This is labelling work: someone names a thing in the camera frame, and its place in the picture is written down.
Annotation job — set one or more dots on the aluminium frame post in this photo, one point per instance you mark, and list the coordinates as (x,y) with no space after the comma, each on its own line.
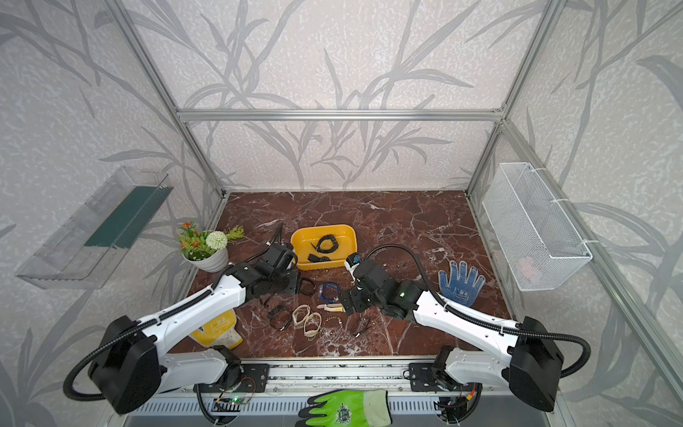
(121,19)

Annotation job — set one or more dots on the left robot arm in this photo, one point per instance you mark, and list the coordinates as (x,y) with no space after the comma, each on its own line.
(133,362)

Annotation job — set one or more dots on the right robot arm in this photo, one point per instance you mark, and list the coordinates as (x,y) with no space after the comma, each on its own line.
(522,356)

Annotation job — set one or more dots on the potted artificial flower plant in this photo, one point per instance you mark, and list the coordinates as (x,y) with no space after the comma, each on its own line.
(207,250)

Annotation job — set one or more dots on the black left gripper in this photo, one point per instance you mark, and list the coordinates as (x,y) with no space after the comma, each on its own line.
(294,281)

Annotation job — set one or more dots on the yellow plastic storage box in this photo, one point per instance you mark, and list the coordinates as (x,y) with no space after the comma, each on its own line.
(303,238)

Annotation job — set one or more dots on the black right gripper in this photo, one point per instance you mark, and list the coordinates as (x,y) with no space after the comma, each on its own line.
(355,305)

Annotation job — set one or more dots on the blue dotted work glove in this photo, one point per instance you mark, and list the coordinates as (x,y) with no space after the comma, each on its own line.
(462,284)

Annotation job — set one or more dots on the black band watch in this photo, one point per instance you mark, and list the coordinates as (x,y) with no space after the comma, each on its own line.
(280,317)

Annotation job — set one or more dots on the green work glove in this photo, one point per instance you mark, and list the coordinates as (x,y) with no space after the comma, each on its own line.
(347,408)

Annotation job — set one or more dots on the chunky black watch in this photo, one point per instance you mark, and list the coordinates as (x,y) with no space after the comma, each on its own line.
(314,258)

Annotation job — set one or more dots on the white wire mesh basket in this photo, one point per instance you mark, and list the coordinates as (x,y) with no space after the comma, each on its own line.
(541,245)

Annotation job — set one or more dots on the blue translucent watch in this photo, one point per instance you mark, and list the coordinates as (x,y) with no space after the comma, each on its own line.
(329,293)

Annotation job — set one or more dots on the silver chain bracelet watch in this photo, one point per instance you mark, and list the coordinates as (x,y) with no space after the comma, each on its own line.
(332,325)

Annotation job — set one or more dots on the horizontal aluminium frame bar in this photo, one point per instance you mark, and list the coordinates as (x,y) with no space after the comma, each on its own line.
(476,115)

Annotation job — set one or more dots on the clear acrylic wall shelf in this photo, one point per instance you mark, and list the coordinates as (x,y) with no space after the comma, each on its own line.
(87,249)

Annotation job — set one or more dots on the yellow work glove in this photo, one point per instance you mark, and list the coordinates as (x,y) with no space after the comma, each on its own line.
(220,331)

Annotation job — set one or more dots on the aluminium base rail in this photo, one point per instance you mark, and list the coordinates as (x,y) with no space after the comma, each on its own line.
(288,377)

